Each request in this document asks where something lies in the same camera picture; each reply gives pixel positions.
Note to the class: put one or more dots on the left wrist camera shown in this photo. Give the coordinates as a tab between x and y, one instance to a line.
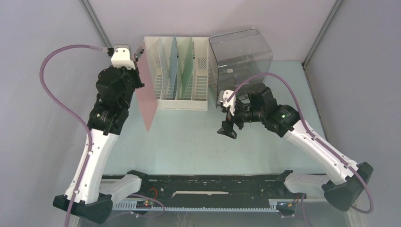
121	56

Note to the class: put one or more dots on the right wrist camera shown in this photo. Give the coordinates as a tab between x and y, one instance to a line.
226	99

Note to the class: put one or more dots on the smoky transparent drawer cabinet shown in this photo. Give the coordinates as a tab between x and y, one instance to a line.
234	57

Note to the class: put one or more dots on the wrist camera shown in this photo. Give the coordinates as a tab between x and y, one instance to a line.
121	56
226	99

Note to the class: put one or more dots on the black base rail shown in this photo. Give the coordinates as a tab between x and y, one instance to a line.
214	191

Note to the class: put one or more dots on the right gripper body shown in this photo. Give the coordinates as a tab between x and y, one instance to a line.
241	114

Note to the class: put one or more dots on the blue folder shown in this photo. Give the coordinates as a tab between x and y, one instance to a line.
168	55

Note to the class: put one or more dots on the green clipboard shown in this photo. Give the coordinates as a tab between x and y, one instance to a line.
186	60

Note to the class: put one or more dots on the pink folder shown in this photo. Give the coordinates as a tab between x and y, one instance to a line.
146	97

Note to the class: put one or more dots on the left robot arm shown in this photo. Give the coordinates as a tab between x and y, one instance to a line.
87	197

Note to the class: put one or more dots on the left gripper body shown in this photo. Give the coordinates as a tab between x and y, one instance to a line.
135	79

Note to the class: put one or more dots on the white file organizer rack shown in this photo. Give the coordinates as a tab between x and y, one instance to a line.
179	66

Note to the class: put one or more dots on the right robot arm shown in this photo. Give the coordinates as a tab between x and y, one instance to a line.
344	179

